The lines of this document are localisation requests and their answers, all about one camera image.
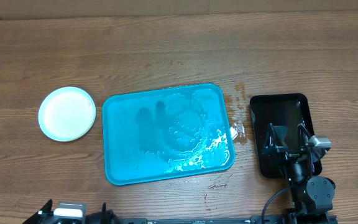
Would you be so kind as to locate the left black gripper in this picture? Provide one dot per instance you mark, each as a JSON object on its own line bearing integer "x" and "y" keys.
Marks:
{"x": 44, "y": 209}

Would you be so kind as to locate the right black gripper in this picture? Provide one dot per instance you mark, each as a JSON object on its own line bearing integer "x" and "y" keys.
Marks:
{"x": 289, "y": 154}

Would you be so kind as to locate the light blue plate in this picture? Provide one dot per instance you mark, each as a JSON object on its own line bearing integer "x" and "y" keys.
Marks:
{"x": 67, "y": 114}

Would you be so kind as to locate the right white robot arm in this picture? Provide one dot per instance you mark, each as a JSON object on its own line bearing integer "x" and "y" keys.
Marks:
{"x": 312, "y": 195}

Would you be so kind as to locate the black water tray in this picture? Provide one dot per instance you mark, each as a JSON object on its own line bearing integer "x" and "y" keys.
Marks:
{"x": 288, "y": 110}

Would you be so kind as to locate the teal plastic tray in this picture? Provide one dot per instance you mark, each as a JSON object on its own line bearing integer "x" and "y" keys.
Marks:
{"x": 165, "y": 134}

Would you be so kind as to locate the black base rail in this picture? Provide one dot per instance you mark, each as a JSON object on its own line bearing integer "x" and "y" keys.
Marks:
{"x": 255, "y": 219}

